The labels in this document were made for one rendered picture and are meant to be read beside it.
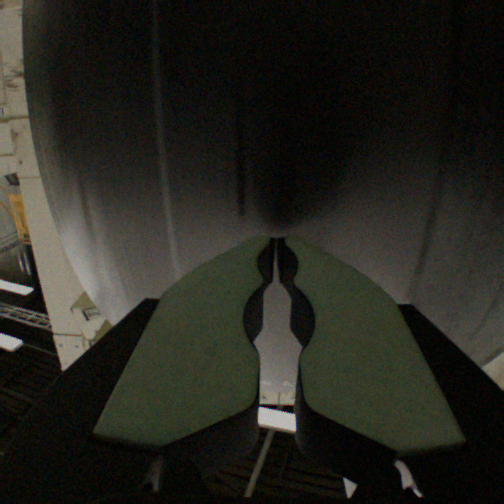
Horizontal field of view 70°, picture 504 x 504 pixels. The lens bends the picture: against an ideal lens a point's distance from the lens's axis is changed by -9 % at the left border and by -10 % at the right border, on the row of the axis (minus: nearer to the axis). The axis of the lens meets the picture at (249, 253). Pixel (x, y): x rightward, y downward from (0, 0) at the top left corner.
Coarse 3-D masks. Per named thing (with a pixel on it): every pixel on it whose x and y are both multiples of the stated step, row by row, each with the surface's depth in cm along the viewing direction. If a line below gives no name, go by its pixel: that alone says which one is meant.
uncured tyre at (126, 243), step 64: (64, 0) 12; (128, 0) 11; (192, 0) 11; (256, 0) 11; (320, 0) 11; (384, 0) 11; (448, 0) 11; (64, 64) 13; (128, 64) 12; (192, 64) 12; (256, 64) 12; (320, 64) 12; (384, 64) 12; (448, 64) 11; (64, 128) 14; (128, 128) 13; (192, 128) 13; (256, 128) 13; (320, 128) 13; (384, 128) 12; (448, 128) 12; (64, 192) 16; (128, 192) 14; (192, 192) 14; (256, 192) 14; (320, 192) 14; (384, 192) 14; (448, 192) 13; (128, 256) 16; (192, 256) 15; (384, 256) 15; (448, 256) 15; (448, 320) 17
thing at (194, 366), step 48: (192, 288) 10; (240, 288) 10; (144, 336) 8; (192, 336) 8; (240, 336) 8; (144, 384) 7; (192, 384) 7; (240, 384) 7; (96, 432) 6; (144, 432) 6; (192, 432) 6; (240, 432) 7
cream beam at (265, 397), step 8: (104, 328) 79; (96, 336) 76; (264, 392) 77; (272, 392) 77; (280, 392) 78; (288, 392) 77; (264, 400) 78; (272, 400) 78; (280, 400) 78; (288, 400) 78
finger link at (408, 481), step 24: (408, 312) 9; (432, 336) 8; (432, 360) 7; (456, 360) 7; (456, 384) 7; (480, 384) 7; (456, 408) 6; (480, 408) 6; (480, 432) 6; (432, 456) 6; (456, 456) 6; (480, 456) 6; (408, 480) 5; (432, 480) 5; (456, 480) 5; (480, 480) 5
